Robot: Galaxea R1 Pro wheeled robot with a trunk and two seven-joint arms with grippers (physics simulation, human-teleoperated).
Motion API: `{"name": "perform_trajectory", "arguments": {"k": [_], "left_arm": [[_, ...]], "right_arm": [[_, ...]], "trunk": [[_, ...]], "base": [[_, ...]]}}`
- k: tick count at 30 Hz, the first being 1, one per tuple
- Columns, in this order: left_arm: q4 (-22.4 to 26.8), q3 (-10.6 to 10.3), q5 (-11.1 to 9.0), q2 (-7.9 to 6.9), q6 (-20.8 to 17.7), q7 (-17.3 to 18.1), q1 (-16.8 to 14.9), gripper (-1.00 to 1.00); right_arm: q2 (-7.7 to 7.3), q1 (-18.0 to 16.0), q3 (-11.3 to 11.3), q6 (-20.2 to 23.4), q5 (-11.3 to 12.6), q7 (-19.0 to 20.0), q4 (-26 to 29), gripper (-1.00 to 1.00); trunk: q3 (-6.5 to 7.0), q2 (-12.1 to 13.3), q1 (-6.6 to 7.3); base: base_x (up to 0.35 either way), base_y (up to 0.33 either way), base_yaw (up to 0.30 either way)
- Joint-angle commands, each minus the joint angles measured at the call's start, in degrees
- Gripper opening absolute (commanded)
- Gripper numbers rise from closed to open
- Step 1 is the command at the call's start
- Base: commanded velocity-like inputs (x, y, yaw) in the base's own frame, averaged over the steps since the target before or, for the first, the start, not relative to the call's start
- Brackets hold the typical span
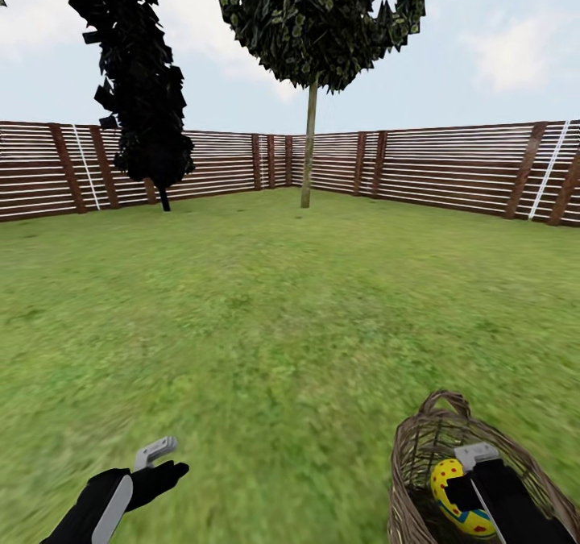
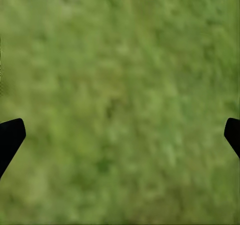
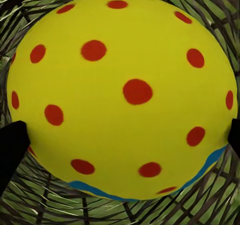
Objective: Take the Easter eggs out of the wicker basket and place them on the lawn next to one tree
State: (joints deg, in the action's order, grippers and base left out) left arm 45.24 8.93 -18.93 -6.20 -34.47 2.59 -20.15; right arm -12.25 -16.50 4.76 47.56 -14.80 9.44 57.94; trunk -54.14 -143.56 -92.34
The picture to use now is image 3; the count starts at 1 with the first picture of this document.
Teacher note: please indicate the wicker basket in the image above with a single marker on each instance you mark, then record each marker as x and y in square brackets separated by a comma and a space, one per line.
[43, 178]

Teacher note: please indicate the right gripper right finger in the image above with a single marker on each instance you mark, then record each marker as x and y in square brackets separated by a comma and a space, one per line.
[234, 136]

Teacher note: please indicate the easter egg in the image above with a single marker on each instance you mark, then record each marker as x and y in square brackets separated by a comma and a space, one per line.
[127, 100]

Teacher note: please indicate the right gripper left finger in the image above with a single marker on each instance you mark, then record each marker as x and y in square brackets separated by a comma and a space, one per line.
[14, 142]

